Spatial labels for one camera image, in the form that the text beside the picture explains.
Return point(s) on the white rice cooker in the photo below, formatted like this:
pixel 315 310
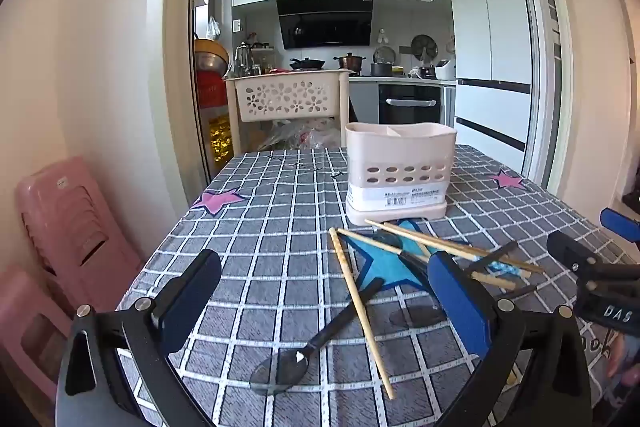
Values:
pixel 445 70

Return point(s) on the white refrigerator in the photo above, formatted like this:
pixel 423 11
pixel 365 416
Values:
pixel 492 47

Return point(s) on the black built-in oven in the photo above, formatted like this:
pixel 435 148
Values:
pixel 410 104

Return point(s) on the copper cooking pot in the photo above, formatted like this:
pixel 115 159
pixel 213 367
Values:
pixel 350 60

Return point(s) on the glass kettle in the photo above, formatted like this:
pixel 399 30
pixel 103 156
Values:
pixel 243 57

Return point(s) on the black cooking pot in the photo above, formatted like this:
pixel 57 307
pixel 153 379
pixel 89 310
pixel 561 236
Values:
pixel 381 68

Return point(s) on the person's right hand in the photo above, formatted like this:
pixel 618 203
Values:
pixel 625 357

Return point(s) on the red container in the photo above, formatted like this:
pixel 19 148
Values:
pixel 210 92

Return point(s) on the glass pot lid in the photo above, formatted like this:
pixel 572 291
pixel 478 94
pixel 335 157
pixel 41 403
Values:
pixel 384 54

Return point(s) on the metal basin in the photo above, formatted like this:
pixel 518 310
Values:
pixel 212 57

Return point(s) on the gold foil package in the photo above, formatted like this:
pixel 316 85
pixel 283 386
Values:
pixel 220 142

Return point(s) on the beige flower-cutout basket trolley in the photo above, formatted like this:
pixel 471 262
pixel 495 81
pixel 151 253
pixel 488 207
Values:
pixel 287 99

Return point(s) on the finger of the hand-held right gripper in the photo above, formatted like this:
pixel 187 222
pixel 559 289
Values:
pixel 620 223
pixel 570 247

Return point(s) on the pink plastic stool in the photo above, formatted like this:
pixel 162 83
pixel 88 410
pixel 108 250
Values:
pixel 70 227
pixel 27 327

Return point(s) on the beige plastic utensil holder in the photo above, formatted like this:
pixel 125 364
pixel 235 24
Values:
pixel 400 147

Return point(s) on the grey checked star tablecloth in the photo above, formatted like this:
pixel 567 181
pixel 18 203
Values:
pixel 280 227

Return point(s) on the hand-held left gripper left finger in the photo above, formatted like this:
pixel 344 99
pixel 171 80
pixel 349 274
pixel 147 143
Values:
pixel 192 287

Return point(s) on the black range hood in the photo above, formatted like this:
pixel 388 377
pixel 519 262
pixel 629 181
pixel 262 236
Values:
pixel 325 24

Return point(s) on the wooden chopstick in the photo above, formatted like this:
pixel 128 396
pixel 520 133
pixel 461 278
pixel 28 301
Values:
pixel 380 245
pixel 510 270
pixel 360 302
pixel 415 234

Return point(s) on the clear plastic bags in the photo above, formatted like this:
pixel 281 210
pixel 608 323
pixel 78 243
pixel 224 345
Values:
pixel 300 134

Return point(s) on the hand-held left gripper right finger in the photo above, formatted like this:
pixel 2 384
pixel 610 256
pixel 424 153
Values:
pixel 457 302

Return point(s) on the black wok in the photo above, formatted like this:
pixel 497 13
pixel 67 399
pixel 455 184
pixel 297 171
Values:
pixel 306 63

